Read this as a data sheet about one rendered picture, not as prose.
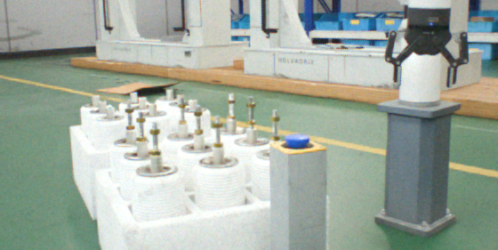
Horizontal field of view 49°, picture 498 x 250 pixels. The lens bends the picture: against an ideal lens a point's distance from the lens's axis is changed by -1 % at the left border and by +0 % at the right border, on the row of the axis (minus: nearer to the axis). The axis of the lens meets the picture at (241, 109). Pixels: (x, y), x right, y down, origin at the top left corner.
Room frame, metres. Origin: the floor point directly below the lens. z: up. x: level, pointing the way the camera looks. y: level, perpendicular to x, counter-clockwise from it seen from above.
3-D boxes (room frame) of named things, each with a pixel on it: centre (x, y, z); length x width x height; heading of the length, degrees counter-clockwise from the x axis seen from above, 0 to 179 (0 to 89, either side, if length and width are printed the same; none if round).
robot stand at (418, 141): (1.30, -0.43, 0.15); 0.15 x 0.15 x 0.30; 43
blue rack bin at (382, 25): (6.19, -1.80, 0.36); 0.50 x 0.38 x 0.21; 134
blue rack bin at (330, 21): (6.84, -1.22, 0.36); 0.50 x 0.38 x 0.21; 133
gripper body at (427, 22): (1.01, -0.34, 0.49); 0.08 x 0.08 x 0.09
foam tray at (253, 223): (1.10, 0.09, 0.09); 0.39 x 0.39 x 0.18; 22
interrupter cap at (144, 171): (0.95, 0.15, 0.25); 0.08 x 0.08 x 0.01
